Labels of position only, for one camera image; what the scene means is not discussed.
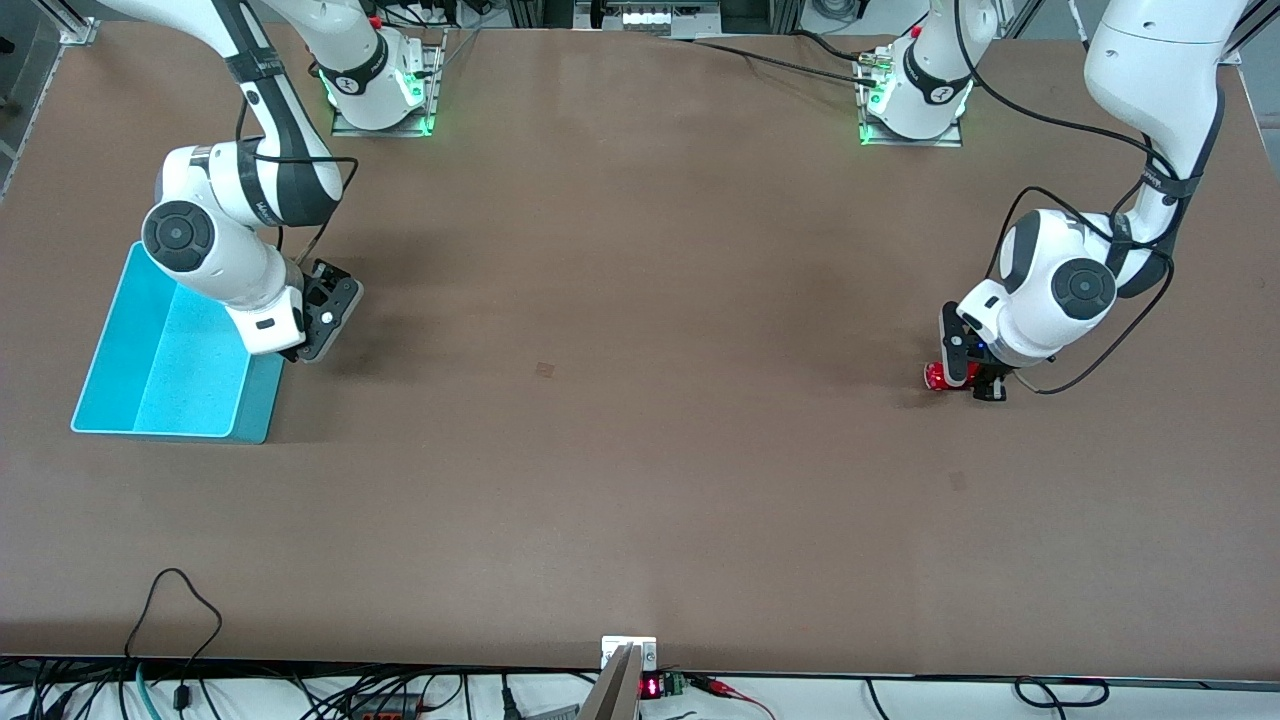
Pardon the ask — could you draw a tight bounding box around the black coiled cable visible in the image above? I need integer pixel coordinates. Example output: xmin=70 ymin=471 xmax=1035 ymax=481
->
xmin=1013 ymin=676 xmax=1112 ymax=709

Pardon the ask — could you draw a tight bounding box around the red clip lead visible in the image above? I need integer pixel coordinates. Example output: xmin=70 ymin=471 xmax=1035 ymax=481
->
xmin=688 ymin=675 xmax=777 ymax=720

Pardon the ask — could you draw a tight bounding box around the silver camera mount bracket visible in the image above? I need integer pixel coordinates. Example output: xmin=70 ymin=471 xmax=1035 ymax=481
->
xmin=578 ymin=635 xmax=659 ymax=720

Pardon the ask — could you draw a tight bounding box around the blue plastic box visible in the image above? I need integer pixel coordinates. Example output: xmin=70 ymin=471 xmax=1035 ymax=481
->
xmin=70 ymin=241 xmax=288 ymax=445

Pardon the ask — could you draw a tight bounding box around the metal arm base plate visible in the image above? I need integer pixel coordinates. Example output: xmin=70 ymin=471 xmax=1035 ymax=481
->
xmin=330 ymin=28 xmax=448 ymax=138
xmin=856 ymin=48 xmax=964 ymax=149

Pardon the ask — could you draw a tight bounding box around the red beetle toy car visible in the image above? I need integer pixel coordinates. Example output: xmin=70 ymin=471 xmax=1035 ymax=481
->
xmin=923 ymin=361 xmax=983 ymax=394

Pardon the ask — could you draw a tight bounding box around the black cable across table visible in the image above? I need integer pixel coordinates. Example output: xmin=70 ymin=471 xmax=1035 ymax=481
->
xmin=664 ymin=30 xmax=883 ymax=87

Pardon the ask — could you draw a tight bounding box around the white lit device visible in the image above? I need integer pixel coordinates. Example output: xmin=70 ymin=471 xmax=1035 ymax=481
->
xmin=618 ymin=6 xmax=703 ymax=31

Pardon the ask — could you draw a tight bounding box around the thin black looped cable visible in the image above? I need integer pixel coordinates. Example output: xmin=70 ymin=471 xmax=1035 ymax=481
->
xmin=124 ymin=567 xmax=224 ymax=713

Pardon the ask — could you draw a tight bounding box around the black power strip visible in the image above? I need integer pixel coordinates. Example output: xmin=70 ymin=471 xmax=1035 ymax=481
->
xmin=345 ymin=693 xmax=426 ymax=720

